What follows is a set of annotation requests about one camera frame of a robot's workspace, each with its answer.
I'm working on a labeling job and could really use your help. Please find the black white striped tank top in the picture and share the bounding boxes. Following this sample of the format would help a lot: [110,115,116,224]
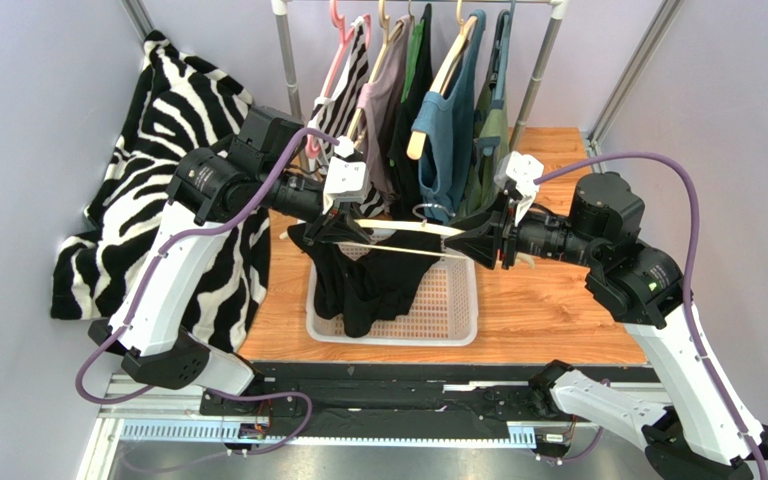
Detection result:
[308,16,387,218]

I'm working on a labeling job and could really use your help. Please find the white plastic laundry basket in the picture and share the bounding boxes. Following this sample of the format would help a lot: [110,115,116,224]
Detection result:
[306,246,478,347]

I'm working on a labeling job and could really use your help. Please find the zebra striped blanket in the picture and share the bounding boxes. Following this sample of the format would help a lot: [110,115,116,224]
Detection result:
[49,30,271,353]

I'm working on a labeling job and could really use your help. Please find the wooden hanger under mauve top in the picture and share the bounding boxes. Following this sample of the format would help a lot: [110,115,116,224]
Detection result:
[345,0,407,151]

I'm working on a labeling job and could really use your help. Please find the cream plastic hanger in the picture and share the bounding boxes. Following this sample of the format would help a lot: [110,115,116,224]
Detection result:
[278,202,538,270]

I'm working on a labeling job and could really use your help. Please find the teal plastic hanger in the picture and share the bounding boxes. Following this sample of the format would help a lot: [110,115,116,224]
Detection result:
[486,1,517,110]

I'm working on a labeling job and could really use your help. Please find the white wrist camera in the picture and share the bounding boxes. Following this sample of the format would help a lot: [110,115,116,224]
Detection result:
[322,136,370,212]
[493,151,544,225]

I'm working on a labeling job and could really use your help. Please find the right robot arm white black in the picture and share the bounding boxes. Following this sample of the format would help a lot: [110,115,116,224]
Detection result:
[445,173,768,479]

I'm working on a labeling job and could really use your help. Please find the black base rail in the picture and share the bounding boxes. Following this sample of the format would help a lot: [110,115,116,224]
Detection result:
[94,359,655,461]

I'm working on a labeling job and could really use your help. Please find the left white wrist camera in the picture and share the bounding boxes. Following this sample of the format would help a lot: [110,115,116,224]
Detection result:
[322,136,370,212]

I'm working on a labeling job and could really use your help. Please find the pink plastic hanger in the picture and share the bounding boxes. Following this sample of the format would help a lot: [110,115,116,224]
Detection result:
[305,0,372,161]

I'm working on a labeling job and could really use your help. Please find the wooden hanger under blue top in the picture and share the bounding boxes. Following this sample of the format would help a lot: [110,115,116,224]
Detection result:
[406,0,476,161]

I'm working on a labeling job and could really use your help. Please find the mauve tank top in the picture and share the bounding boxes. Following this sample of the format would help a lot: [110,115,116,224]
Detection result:
[358,15,414,203]

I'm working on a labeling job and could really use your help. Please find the metal clothes rack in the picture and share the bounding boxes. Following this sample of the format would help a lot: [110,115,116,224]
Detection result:
[271,0,569,151]

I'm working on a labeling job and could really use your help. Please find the green plastic hanger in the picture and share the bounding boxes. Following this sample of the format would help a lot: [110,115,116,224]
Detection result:
[400,15,425,103]

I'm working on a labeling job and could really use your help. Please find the olive green tank top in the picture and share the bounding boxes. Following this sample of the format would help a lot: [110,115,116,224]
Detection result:
[457,68,510,217]

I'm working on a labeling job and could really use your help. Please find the black top on green hanger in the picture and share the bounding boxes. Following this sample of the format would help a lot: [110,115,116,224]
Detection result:
[387,3,435,221]

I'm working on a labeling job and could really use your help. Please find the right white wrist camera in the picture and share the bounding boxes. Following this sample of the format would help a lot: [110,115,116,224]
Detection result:
[493,151,544,225]

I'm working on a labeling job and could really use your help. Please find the blue tank top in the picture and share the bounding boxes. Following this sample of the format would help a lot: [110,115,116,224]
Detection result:
[412,9,487,224]

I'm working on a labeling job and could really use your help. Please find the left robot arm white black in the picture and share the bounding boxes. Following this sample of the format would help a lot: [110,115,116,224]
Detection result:
[89,107,370,396]

